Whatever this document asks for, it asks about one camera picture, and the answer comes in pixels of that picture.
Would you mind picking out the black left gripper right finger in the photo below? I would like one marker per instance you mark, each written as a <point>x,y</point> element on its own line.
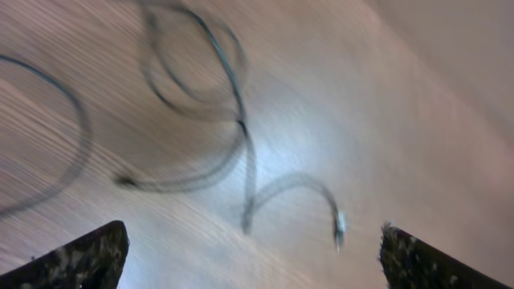
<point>410,263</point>

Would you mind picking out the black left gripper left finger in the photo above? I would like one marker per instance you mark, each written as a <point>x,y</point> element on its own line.
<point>94,260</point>

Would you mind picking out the black cable silver plug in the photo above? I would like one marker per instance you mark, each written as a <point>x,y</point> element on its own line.
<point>81,155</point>

